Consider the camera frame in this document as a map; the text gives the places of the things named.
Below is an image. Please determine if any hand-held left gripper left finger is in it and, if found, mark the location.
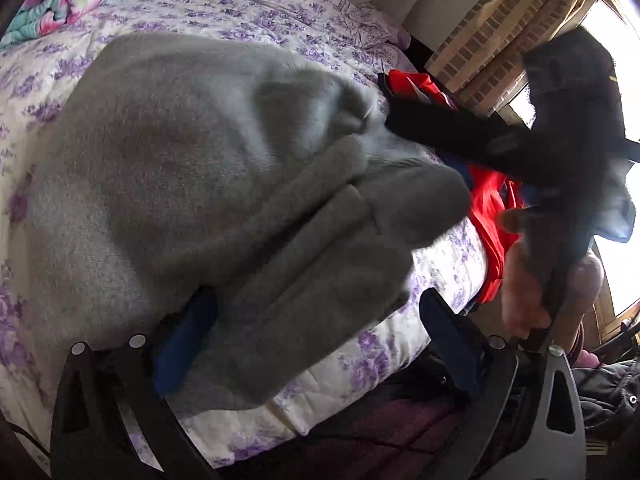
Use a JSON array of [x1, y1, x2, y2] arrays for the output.
[[50, 287, 221, 480]]

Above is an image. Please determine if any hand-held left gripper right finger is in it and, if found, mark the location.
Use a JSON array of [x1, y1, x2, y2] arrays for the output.
[[419, 289, 587, 480]]

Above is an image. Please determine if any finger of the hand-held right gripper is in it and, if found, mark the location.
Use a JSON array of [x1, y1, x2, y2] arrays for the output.
[[385, 101, 506, 162]]

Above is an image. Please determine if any grey fleece sweater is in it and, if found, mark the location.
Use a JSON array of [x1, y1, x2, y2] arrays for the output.
[[22, 32, 473, 418]]

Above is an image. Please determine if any person's right hand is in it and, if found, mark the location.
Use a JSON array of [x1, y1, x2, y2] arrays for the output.
[[500, 207, 603, 341]]

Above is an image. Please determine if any red and blue garment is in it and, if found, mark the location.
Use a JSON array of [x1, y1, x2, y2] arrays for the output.
[[377, 69, 526, 306]]

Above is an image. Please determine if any brick pattern curtain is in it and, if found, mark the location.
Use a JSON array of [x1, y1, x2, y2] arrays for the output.
[[425, 0, 596, 116]]

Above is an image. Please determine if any dark maroon cloth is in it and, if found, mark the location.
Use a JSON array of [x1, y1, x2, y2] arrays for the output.
[[280, 355, 506, 480]]

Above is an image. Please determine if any window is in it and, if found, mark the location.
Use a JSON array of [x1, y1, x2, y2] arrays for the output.
[[505, 0, 640, 318]]

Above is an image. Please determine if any purple floral pillow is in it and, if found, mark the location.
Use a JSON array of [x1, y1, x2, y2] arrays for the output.
[[330, 0, 413, 61]]

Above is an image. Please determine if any dark jacket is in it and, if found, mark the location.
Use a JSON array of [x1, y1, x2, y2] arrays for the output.
[[570, 320, 640, 443]]

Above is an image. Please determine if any purple floral bedspread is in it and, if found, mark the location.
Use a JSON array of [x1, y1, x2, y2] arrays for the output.
[[0, 0, 488, 471]]

